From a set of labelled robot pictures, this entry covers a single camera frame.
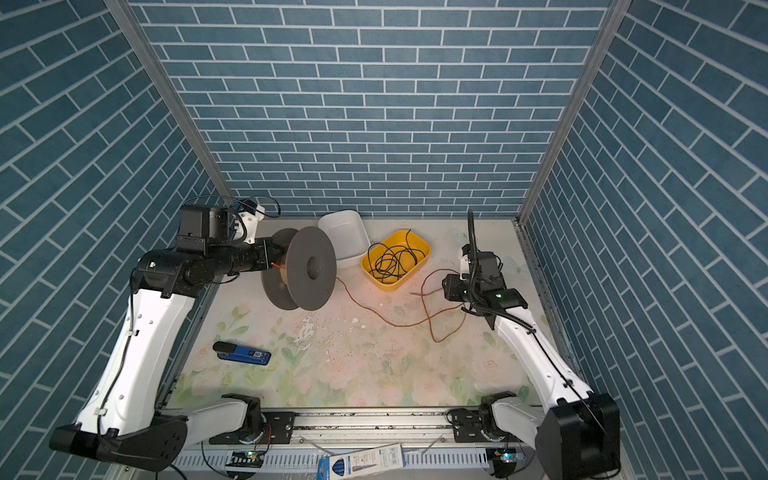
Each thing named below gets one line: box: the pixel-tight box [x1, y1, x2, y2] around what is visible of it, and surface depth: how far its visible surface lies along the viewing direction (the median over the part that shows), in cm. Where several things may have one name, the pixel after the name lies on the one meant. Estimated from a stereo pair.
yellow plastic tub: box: [361, 230, 431, 292], surface depth 108 cm
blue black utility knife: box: [213, 341, 272, 365], surface depth 84 cm
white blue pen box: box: [317, 443, 405, 480], surface depth 69 cm
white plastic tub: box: [318, 210, 371, 269], surface depth 117 cm
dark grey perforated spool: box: [261, 226, 338, 311], surface depth 69 cm
